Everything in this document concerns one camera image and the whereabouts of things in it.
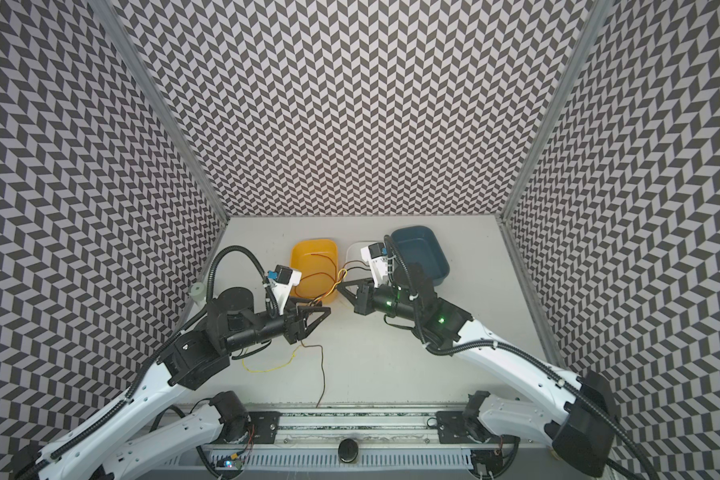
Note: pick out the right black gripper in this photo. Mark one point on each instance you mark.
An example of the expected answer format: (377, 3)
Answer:
(365, 298)

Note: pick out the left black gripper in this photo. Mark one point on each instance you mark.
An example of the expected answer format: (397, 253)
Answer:
(294, 325)

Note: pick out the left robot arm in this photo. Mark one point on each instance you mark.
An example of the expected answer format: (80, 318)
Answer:
(226, 329)

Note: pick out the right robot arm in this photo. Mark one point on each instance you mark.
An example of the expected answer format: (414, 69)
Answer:
(573, 415)

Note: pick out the white plastic tray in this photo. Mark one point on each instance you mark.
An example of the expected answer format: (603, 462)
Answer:
(353, 262)

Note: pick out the yellow plastic tray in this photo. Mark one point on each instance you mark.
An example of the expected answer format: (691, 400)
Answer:
(317, 259)

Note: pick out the dark teal plastic tray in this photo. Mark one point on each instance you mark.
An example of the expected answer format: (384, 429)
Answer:
(419, 244)

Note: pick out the clear jar white lid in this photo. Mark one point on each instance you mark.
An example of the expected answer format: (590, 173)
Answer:
(198, 293)

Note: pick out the black round knob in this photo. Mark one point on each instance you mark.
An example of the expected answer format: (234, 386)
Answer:
(348, 451)

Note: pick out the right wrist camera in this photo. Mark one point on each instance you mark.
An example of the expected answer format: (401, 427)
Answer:
(380, 261)

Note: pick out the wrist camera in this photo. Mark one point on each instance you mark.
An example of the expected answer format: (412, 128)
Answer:
(282, 281)
(380, 261)

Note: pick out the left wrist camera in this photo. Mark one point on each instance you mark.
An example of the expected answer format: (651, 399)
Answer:
(282, 281)

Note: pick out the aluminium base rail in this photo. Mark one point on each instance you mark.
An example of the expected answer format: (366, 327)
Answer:
(306, 440)

